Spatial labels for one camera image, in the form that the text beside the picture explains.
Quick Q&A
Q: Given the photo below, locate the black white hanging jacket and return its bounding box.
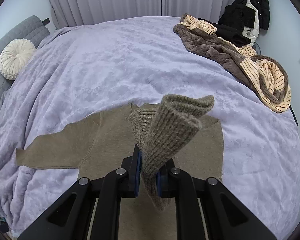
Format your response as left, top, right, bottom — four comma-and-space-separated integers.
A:
218, 0, 270, 46

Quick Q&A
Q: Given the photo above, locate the grey quilted headboard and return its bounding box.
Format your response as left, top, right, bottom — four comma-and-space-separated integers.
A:
0, 15, 50, 106

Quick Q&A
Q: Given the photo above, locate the lavender plush bed blanket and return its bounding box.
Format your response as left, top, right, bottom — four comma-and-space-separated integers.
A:
0, 17, 300, 239

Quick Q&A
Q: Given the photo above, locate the black bar at bed edge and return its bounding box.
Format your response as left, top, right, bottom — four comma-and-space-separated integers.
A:
289, 105, 299, 127

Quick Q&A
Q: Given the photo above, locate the round cream pleated cushion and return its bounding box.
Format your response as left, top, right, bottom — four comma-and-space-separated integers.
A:
0, 38, 36, 81

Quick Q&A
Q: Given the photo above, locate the olive brown knit sweater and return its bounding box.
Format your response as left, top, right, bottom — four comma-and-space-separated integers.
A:
16, 94, 223, 239

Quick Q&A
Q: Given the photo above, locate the black garment on bed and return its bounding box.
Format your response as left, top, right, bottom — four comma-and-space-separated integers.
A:
199, 18, 251, 47

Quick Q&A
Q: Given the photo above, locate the brown striped fleece robe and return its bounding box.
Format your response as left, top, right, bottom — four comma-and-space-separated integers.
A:
173, 14, 292, 113

